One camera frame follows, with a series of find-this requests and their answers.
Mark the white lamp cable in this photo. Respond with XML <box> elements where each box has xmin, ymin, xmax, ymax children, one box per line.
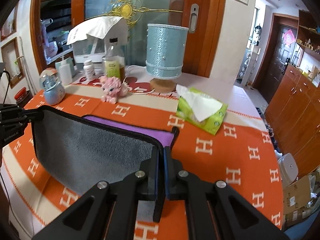
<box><xmin>123</xmin><ymin>64</ymin><xmax>156</xmax><ymax>95</ymax></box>

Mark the cardboard box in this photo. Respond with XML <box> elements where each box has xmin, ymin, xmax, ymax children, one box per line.
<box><xmin>283</xmin><ymin>170</ymin><xmax>319</xmax><ymax>228</ymax></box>

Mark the clear bottle yellow label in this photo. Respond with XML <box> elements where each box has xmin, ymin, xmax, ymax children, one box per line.
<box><xmin>105</xmin><ymin>38</ymin><xmax>125</xmax><ymax>82</ymax></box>

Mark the green tissue pack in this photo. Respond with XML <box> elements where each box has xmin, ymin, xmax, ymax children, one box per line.
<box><xmin>176</xmin><ymin>84</ymin><xmax>228</xmax><ymax>135</ymax></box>

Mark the orange H-pattern table runner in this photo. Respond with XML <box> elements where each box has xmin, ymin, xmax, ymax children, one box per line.
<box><xmin>1</xmin><ymin>85</ymin><xmax>286</xmax><ymax>239</ymax></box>

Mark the wooden sideboard cabinet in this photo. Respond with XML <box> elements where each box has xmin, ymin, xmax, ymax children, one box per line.
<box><xmin>265</xmin><ymin>55</ymin><xmax>319</xmax><ymax>177</ymax></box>

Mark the red bucket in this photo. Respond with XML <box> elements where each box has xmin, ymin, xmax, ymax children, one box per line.
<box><xmin>14</xmin><ymin>87</ymin><xmax>28</xmax><ymax>101</ymax></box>

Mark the blue table lamp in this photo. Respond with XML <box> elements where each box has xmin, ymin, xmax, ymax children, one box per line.
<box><xmin>145</xmin><ymin>23</ymin><xmax>189</xmax><ymax>93</ymax></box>

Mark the grey plastic stool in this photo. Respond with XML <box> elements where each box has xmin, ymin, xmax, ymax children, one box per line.
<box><xmin>278</xmin><ymin>153</ymin><xmax>298</xmax><ymax>189</ymax></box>

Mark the white pill bottle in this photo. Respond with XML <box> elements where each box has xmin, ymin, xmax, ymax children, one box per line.
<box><xmin>83</xmin><ymin>60</ymin><xmax>95</xmax><ymax>82</ymax></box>

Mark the glass sliding door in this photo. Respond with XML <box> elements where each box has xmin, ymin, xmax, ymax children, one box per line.
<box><xmin>71</xmin><ymin>0</ymin><xmax>226</xmax><ymax>77</ymax></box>

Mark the purple and grey towel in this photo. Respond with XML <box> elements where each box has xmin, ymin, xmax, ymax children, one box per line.
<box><xmin>31</xmin><ymin>106</ymin><xmax>180</xmax><ymax>223</ymax></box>

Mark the dark wooden entrance door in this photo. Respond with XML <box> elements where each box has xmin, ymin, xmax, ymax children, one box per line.
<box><xmin>253</xmin><ymin>13</ymin><xmax>298</xmax><ymax>102</ymax></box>

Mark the white appliance with paper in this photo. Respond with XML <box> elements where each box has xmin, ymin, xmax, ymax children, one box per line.
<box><xmin>67</xmin><ymin>16</ymin><xmax>129</xmax><ymax>64</ymax></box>

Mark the pink brick pig figure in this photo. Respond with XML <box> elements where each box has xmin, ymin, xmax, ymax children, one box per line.
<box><xmin>99</xmin><ymin>76</ymin><xmax>129</xmax><ymax>104</ymax></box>

